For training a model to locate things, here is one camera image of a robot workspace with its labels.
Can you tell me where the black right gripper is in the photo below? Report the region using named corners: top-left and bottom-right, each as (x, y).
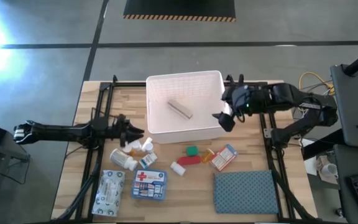
top-left (212, 83), bottom-right (256, 133)

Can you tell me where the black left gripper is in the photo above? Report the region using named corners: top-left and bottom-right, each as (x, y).
top-left (114, 113), bottom-right (145, 147)

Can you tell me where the orange bottle with white cap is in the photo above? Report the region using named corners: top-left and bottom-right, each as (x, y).
top-left (128, 139), bottom-right (143, 157)

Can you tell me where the plain white pill bottle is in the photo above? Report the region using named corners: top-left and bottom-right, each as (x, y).
top-left (141, 137), bottom-right (155, 154)

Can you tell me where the small blue white box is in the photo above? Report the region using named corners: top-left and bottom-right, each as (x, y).
top-left (139, 152), bottom-right (158, 170)

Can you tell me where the red and white carton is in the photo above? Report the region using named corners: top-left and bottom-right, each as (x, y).
top-left (209, 143), bottom-right (239, 173)

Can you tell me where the orange pill bottle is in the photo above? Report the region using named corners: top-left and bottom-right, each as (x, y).
top-left (201, 148), bottom-right (216, 164)

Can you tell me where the red oblong case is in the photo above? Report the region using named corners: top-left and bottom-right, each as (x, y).
top-left (177, 155), bottom-right (202, 167)

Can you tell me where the short white pill bottle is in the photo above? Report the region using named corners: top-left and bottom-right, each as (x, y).
top-left (170, 161), bottom-right (187, 177)

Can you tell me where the white perforated plastic basket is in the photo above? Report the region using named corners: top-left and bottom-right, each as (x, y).
top-left (145, 70), bottom-right (232, 144)

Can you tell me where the grey cardboard box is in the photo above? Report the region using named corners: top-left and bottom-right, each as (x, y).
top-left (167, 99), bottom-right (194, 120)

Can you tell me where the blue first aid kit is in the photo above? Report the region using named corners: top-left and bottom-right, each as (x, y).
top-left (131, 169), bottom-right (168, 202)

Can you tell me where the clear plastic gauze packet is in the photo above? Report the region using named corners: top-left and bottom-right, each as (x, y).
top-left (91, 169), bottom-right (126, 217)

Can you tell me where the blue patterned cloth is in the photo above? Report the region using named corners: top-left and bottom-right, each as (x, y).
top-left (213, 170), bottom-right (280, 215)

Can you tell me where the white paper sheet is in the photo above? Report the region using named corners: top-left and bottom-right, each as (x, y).
top-left (302, 138), bottom-right (319, 177)

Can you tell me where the white mug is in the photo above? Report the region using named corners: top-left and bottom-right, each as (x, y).
top-left (321, 162), bottom-right (339, 180)

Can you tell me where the black hazard-striped floor mat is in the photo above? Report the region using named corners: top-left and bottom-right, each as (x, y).
top-left (122, 0), bottom-right (237, 23)

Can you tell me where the grey desk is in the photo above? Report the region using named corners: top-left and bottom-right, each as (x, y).
top-left (330, 63), bottom-right (358, 151)

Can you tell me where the dark low desk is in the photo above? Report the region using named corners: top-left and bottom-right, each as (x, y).
top-left (333, 144), bottom-right (358, 224)

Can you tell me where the black metal table frame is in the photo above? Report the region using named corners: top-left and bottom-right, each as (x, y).
top-left (53, 74), bottom-right (323, 224)

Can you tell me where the yellow cable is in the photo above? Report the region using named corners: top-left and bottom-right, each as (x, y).
top-left (298, 72), bottom-right (336, 96)

